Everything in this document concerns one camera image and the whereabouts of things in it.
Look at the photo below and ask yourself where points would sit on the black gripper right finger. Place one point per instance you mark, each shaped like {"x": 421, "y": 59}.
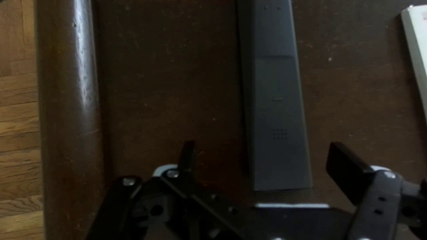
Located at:
{"x": 384, "y": 197}

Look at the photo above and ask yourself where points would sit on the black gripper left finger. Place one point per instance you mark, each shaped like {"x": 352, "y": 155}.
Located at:
{"x": 133, "y": 205}

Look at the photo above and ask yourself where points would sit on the gray remote control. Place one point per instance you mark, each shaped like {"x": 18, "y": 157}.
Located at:
{"x": 273, "y": 99}

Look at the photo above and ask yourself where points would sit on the dark brown wooden side table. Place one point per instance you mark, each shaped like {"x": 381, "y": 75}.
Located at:
{"x": 124, "y": 84}

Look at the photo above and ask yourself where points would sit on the white paperback book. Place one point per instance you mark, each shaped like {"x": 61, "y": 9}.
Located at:
{"x": 414, "y": 19}

